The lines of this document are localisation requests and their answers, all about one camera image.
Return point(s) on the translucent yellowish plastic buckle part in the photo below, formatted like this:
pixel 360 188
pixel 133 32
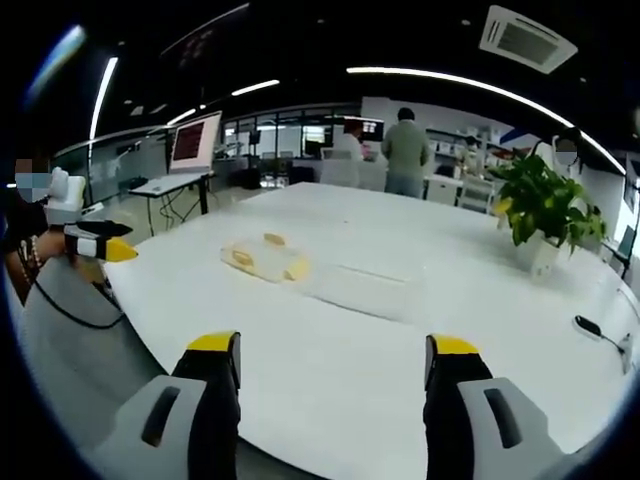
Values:
pixel 295 271

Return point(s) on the green potted plant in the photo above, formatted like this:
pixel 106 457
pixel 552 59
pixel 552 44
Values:
pixel 540 195

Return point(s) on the dark chair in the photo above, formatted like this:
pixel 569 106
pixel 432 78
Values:
pixel 620 250

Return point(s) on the small black device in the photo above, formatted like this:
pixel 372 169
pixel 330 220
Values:
pixel 587 325

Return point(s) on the long curved ceiling light strip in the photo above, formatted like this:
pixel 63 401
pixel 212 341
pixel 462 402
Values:
pixel 475 85

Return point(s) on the white square plant pot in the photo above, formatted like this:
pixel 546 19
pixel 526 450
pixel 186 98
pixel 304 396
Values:
pixel 540 255

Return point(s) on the ceiling air conditioner vent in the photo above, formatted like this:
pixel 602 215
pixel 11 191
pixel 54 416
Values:
pixel 527 39

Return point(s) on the clear plastic sheet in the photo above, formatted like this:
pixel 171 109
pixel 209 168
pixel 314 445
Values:
pixel 360 292

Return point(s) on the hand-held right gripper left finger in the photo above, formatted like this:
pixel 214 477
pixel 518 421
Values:
pixel 175 425

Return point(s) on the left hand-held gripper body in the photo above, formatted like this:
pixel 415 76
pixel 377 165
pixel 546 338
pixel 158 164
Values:
pixel 65 200

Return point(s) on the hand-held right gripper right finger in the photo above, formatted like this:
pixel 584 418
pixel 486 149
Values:
pixel 465 425

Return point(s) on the white low cabinet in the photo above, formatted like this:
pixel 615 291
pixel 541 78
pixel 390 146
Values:
pixel 465 192

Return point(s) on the background display screen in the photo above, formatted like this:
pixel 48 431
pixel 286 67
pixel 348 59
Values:
pixel 372 130

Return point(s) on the white side desk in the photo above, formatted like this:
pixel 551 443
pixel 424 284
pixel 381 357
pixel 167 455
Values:
pixel 165 185

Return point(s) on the person's dark clothed torso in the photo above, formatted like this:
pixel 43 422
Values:
pixel 20 235

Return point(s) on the computer monitor with red window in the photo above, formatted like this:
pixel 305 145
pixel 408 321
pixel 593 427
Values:
pixel 195 142

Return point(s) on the clear bag with bread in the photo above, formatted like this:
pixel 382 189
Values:
pixel 245 257

